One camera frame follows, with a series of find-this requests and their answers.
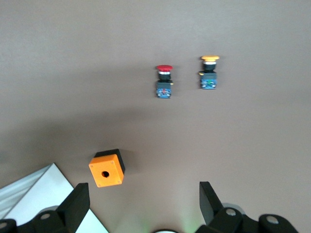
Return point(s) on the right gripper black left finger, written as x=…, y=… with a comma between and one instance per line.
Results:
x=77, y=201

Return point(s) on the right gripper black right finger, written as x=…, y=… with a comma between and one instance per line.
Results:
x=207, y=199

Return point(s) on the red mushroom push button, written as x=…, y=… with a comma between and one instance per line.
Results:
x=164, y=87

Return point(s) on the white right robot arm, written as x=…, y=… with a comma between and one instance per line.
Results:
x=164, y=231

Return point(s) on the white drawer cabinet housing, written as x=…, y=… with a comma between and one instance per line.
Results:
x=48, y=194

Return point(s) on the yellow mushroom push button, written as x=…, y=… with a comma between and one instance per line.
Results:
x=209, y=80

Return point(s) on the orange button enclosure box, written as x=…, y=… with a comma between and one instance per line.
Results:
x=111, y=167

